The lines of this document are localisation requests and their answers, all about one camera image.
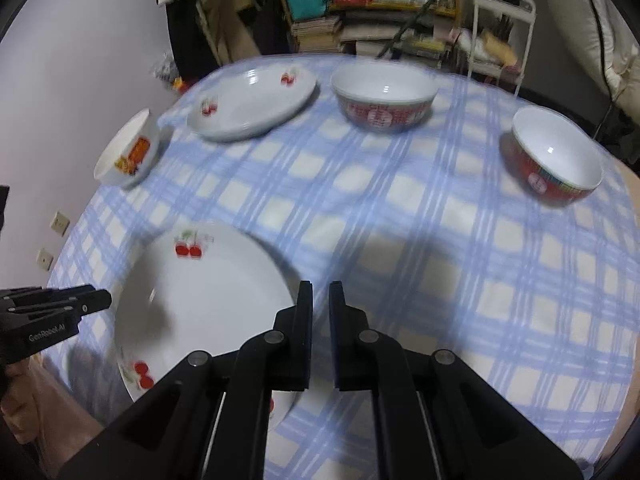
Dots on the dark hanging clothes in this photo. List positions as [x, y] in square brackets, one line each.
[190, 40]

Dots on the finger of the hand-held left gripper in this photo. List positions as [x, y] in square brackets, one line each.
[92, 303]
[50, 293]

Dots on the white bowl orange print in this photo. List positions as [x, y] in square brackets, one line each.
[131, 152]

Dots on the stack of books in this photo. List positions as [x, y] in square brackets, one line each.
[400, 42]
[315, 35]

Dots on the white metal rack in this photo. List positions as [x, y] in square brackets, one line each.
[527, 15]

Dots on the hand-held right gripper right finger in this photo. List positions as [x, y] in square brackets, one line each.
[340, 340]

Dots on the wall socket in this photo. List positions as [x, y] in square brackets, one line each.
[61, 223]
[45, 259]

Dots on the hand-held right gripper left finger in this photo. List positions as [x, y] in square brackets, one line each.
[302, 340]

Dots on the clear plastic bag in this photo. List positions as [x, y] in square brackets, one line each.
[162, 67]

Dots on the white cherry print plate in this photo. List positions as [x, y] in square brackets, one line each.
[250, 105]
[210, 320]

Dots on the blue plaid cloth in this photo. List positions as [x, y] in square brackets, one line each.
[400, 240]

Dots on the black pole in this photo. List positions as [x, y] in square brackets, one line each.
[425, 7]

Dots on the white down jacket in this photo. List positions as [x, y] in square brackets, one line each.
[600, 35]

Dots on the tan coat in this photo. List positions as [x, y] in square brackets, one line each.
[230, 25]

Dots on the yellow red toy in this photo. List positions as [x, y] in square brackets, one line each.
[181, 84]

